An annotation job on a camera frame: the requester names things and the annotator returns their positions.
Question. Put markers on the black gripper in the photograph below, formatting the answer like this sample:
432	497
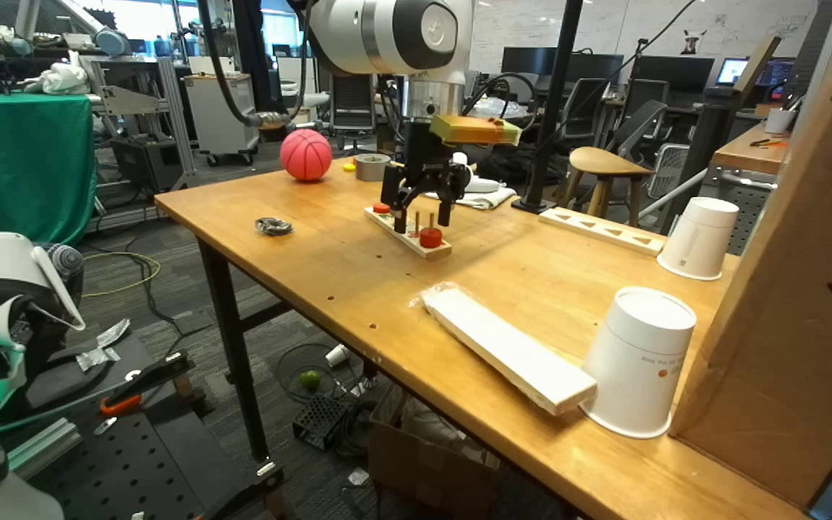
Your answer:
427	163

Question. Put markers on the red block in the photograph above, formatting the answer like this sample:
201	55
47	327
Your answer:
432	237
382	205

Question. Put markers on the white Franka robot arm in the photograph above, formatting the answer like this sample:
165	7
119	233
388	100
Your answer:
388	32

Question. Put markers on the wooden peg board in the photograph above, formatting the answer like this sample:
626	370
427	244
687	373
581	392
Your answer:
417	244

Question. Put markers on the white paper sheet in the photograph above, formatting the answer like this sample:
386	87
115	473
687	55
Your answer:
493	198

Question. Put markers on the pink basketball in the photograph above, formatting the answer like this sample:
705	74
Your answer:
308	156

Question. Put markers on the white wooden plank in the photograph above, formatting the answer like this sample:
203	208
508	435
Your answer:
508	347

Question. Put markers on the black stand pole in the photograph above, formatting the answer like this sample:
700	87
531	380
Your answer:
552	106

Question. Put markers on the wooden strip with holes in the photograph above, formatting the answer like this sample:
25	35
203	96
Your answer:
606	233

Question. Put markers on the wooden stool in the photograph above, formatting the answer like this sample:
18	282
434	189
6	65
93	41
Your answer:
607	163

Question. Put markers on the small green ball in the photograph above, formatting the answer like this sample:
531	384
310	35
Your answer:
310	380

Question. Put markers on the white cart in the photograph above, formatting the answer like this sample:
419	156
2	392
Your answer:
222	117

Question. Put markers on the open cardboard box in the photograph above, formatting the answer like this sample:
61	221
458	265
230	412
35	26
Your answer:
432	473

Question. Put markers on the white paper cup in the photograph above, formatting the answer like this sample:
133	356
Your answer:
700	241
640	366

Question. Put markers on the small wooden side desk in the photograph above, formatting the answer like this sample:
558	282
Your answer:
753	149

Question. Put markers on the small white cup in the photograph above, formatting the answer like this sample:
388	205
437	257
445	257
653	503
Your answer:
779	120

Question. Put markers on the black perforated platform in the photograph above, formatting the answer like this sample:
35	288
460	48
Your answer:
146	462

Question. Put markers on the large cardboard box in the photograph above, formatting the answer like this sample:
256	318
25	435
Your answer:
802	289

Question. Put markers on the green cloth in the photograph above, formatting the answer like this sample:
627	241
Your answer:
22	169

